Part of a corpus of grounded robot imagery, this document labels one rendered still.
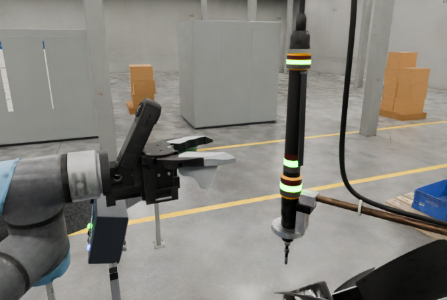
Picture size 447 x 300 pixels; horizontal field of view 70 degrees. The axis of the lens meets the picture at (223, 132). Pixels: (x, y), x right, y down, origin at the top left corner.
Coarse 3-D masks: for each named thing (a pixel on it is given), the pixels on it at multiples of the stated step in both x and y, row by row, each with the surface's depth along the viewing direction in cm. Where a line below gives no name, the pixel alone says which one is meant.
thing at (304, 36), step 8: (304, 16) 55; (296, 24) 56; (304, 24) 56; (296, 32) 56; (304, 32) 56; (296, 40) 56; (304, 40) 56; (296, 48) 56; (304, 48) 56; (288, 200) 64; (296, 200) 64; (288, 208) 65; (288, 216) 65; (288, 224) 66; (288, 240) 67
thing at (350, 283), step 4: (372, 268) 101; (364, 272) 99; (368, 272) 101; (356, 276) 96; (360, 276) 98; (348, 280) 93; (352, 280) 95; (356, 280) 97; (344, 284) 92; (348, 284) 94; (352, 284) 96; (340, 288) 90; (344, 288) 93
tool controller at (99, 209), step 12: (96, 204) 119; (120, 204) 123; (96, 216) 111; (108, 216) 112; (120, 216) 114; (96, 228) 111; (108, 228) 113; (120, 228) 115; (96, 240) 112; (108, 240) 114; (120, 240) 116; (96, 252) 113; (108, 252) 115; (120, 252) 117
